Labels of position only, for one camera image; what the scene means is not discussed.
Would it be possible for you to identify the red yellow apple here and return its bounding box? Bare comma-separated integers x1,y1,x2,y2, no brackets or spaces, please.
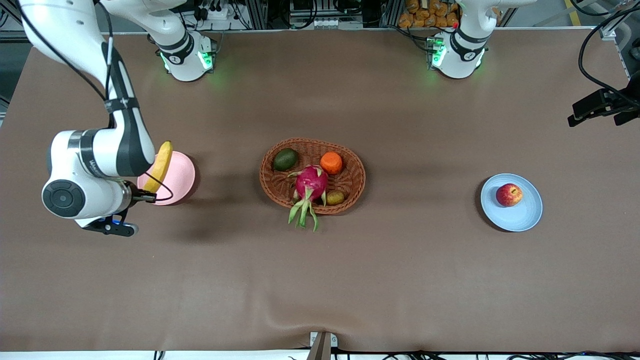
495,183,524,208

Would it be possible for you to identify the orange fruit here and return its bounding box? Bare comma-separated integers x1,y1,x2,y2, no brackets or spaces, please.
319,151,344,175

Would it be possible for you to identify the yellow banana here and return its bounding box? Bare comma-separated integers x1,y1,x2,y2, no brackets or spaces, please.
143,140,174,194

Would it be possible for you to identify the grey electronics box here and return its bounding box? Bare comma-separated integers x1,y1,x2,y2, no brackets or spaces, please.
289,0,365,30

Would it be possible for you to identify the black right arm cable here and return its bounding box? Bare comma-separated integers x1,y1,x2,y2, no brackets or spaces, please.
15,0,174,202

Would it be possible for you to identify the aluminium frame post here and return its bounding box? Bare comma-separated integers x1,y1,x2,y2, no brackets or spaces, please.
242,0,268,31
382,0,403,28

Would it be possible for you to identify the pink dragon fruit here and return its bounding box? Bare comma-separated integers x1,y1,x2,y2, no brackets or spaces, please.
287,165,330,232

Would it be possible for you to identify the brown wicker basket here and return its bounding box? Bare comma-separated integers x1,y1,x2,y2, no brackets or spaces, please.
258,137,367,216

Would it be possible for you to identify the orange snack packets pile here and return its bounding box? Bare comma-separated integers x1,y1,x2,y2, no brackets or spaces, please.
398,0,460,29

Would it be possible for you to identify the grey metal bracket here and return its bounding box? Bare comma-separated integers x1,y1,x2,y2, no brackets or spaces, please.
309,331,339,360

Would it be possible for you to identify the white power strip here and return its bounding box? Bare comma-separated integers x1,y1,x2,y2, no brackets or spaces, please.
192,2,232,22

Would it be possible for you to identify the green avocado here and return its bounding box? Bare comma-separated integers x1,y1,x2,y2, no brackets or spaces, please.
272,148,300,172

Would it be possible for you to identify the brown table cloth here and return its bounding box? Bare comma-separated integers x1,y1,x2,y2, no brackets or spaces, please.
0,27,640,353

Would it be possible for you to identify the light blue plate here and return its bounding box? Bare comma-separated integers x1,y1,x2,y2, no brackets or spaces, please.
480,173,543,233

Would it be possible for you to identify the aluminium frame rail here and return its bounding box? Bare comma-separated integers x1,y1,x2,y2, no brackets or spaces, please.
0,0,26,41
600,20,640,81

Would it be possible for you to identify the pink plate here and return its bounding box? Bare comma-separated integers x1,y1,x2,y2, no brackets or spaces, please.
137,150,196,206

